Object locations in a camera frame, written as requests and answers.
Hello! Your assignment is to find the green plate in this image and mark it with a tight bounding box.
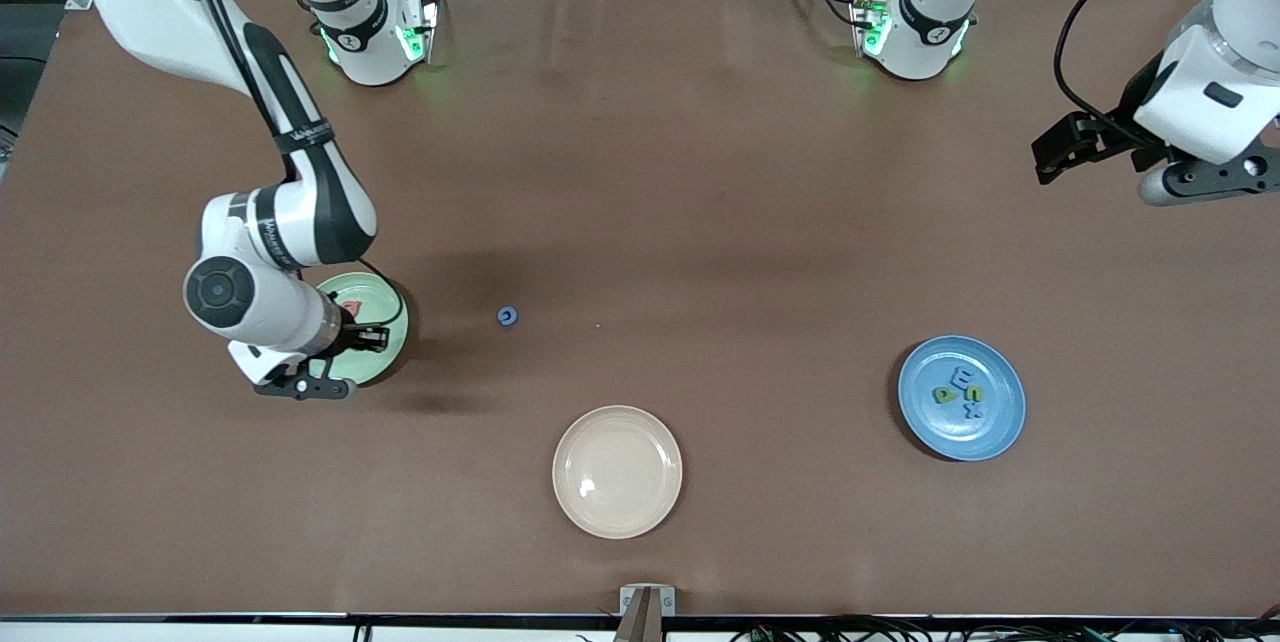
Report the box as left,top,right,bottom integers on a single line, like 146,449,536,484
313,270,410,388

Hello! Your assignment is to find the blue plate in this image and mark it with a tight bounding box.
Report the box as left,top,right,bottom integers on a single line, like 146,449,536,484
897,335,1027,463

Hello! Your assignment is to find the beige plate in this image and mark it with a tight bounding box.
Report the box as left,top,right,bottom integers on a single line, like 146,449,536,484
552,405,684,540

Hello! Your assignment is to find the large table cover mat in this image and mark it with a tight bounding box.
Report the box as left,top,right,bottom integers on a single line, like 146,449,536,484
0,0,1280,620

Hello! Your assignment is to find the metal base connector bracket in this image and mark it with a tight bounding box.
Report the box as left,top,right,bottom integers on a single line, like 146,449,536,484
400,0,442,69
849,0,892,59

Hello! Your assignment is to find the small metal mounting bracket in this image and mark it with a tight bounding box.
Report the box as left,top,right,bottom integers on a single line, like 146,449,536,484
619,584,677,618

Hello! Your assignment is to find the black cable bundle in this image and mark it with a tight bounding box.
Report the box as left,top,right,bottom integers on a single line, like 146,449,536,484
730,605,1280,642

